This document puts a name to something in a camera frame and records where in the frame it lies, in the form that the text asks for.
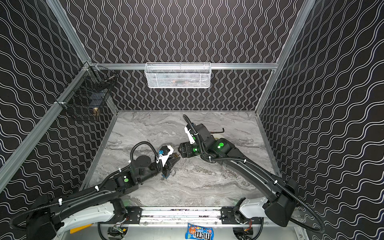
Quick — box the blue padlock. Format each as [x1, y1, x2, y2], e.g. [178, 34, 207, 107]
[162, 170, 177, 179]

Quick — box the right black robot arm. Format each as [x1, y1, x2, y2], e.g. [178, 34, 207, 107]
[179, 115, 325, 234]

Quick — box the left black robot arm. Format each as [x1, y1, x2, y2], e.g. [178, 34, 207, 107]
[9, 141, 181, 240]

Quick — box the black yellow pry tool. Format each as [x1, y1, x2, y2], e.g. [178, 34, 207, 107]
[210, 128, 225, 135]

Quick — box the m&m candy bag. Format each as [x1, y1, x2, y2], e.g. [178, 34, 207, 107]
[185, 223, 214, 240]

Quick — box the white mesh basket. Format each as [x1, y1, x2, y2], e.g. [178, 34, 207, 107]
[144, 62, 212, 89]

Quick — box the brass item in basket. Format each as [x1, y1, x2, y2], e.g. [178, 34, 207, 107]
[93, 108, 100, 118]

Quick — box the yellow block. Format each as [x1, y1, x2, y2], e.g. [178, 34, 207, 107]
[70, 224, 93, 234]

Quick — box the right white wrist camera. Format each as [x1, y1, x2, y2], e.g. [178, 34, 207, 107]
[184, 126, 197, 145]

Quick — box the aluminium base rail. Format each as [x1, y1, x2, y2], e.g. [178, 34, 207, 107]
[117, 207, 249, 227]

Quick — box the black wire basket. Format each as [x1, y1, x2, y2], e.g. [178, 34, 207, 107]
[60, 66, 118, 122]

